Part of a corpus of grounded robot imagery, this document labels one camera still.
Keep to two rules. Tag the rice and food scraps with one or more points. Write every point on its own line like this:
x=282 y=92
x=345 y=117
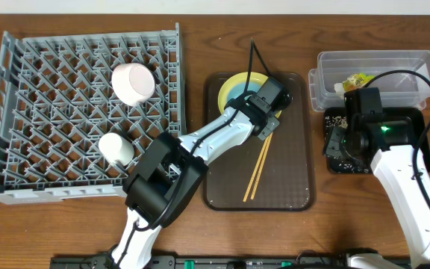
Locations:
x=335 y=165

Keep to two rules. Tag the dark brown serving tray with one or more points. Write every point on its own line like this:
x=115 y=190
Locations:
x=287 y=180

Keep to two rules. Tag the green snack wrapper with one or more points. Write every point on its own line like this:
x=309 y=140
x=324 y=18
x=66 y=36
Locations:
x=356 y=81

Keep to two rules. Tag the wooden chopstick right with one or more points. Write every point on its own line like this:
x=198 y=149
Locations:
x=261 y=164

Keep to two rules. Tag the light blue bowl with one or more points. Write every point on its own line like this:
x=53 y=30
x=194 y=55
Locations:
x=238 y=90

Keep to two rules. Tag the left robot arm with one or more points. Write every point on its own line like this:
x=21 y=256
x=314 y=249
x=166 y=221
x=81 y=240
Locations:
x=166 y=177

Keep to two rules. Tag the white cup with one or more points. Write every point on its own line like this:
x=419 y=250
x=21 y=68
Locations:
x=116 y=149

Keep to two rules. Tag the pink bowl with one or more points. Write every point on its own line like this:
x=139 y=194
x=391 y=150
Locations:
x=133 y=83

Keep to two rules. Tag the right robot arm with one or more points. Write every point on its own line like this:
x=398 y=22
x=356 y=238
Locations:
x=402 y=173

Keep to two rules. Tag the white tissue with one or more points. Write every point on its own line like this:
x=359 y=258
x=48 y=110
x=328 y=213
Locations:
x=339 y=89

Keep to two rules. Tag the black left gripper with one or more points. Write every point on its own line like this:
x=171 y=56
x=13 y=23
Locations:
x=266 y=125

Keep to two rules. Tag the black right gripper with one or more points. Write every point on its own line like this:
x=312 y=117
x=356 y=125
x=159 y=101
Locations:
x=346 y=135

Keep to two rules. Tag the wooden chopstick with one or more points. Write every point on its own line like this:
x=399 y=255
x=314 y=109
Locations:
x=251 y=183
x=261 y=164

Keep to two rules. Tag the grey dishwasher rack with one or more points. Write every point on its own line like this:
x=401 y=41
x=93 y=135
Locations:
x=57 y=101

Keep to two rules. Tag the yellow plate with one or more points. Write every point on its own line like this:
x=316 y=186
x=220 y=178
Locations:
x=228 y=85

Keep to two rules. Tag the wooden chopstick left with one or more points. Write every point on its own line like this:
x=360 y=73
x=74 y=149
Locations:
x=251 y=183

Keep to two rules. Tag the black waste tray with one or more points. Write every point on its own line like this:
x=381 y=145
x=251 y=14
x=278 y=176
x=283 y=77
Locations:
x=413 y=114

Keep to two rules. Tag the black rail at table edge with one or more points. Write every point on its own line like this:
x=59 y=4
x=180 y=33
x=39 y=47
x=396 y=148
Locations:
x=162 y=262

